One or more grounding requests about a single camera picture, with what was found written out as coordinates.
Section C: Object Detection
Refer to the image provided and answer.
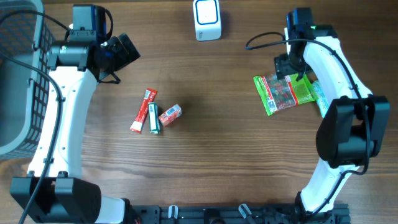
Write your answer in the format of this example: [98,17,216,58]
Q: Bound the green snack bag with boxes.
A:
[253,74,318,116]

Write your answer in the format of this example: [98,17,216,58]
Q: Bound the green white box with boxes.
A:
[148,102,160,134]

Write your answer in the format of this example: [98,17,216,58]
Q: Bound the red white box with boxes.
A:
[130,88,157,134]

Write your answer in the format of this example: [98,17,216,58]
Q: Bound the orange tissue pack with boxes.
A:
[159,104,182,126]

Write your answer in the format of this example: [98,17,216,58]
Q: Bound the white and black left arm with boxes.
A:
[10,4,140,223]

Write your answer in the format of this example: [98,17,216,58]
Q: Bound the white barcode scanner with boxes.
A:
[192,0,221,41]

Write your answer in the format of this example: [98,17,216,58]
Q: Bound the dark grey plastic basket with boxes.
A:
[1,0,55,159]

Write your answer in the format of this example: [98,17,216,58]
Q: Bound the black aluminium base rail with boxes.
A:
[124,203,352,224]

